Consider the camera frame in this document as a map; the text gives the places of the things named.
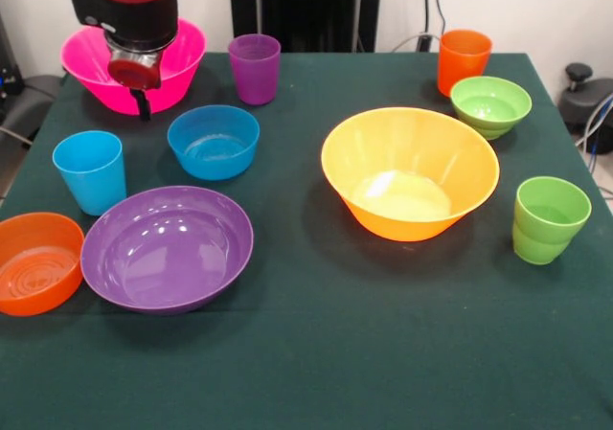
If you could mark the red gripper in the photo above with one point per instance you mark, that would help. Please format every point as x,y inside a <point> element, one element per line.
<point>131,73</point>

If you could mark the pink plastic bowl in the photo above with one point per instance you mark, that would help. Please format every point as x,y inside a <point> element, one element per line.
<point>184,66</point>

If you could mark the purple plastic cup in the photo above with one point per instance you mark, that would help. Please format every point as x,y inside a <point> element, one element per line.
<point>254,80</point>

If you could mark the purple plastic bowl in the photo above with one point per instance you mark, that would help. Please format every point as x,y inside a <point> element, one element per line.
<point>167,267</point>

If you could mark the orange plastic bowl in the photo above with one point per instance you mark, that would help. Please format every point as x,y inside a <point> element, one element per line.
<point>33,281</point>

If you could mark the yellow plastic bowl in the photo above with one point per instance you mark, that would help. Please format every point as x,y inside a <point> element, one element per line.
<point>455,171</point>

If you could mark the green plastic bowl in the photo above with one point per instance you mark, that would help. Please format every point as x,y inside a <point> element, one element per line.
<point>491,114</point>

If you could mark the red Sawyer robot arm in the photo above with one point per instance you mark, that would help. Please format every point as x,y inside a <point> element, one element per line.
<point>129,8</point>

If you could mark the blue plastic bowl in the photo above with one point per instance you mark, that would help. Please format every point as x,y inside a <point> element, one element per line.
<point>213,162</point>

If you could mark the blue plastic cup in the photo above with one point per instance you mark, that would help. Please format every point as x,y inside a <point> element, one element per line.
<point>96,186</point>

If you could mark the grey chair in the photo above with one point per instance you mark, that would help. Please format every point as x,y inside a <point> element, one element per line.
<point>29,99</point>

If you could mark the dark equipment box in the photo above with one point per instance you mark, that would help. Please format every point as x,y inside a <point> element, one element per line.
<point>7,80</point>

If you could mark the dark green tablecloth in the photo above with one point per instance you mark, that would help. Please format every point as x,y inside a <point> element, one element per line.
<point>335,353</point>

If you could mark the orange plastic cup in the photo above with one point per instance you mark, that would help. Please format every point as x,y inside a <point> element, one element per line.
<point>462,59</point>

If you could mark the green plastic cup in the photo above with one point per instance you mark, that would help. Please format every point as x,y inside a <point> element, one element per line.
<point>546,243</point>

